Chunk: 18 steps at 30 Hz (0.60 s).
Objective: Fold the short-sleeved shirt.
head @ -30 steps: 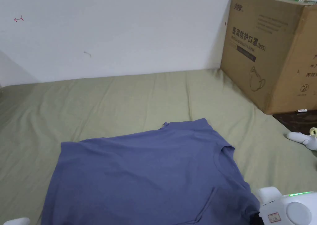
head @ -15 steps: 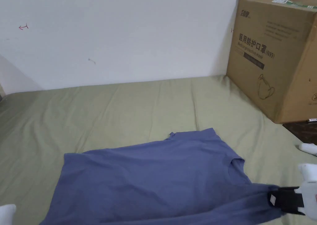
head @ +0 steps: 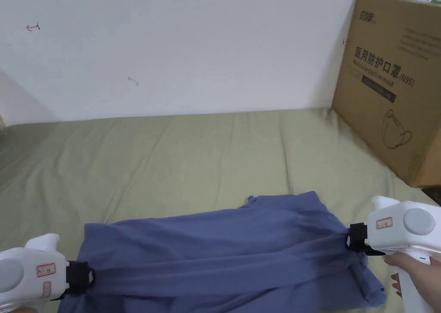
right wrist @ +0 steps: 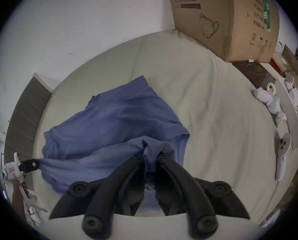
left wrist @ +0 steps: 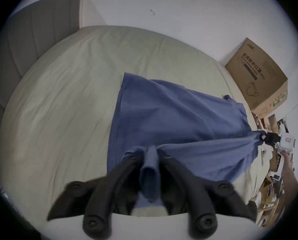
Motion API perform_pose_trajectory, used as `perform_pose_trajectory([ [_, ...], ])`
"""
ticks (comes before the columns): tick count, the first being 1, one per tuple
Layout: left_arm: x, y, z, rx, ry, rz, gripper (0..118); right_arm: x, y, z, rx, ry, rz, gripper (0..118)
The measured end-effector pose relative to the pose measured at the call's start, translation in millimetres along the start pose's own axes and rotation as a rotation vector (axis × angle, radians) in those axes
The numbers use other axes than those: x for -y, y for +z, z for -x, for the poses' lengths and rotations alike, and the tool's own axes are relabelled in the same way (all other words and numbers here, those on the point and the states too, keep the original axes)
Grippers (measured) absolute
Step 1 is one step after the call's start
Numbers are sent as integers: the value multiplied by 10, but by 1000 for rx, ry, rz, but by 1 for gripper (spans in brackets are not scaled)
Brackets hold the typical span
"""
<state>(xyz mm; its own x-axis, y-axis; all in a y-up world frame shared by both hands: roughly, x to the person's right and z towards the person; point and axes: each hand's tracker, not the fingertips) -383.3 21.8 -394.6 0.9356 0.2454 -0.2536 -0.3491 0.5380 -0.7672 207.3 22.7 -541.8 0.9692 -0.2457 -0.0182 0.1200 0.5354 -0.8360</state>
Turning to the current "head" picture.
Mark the person's right hand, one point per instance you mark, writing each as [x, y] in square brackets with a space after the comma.
[413, 268]

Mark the bed with pale green sheet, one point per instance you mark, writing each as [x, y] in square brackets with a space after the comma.
[172, 154]

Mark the large brown cardboard carton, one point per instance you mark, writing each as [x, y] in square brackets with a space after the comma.
[389, 85]

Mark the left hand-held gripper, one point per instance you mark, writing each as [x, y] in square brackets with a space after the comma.
[24, 271]

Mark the dark blue shirt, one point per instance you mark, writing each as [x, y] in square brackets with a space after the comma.
[220, 251]

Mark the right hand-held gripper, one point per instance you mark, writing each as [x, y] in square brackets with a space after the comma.
[406, 230]

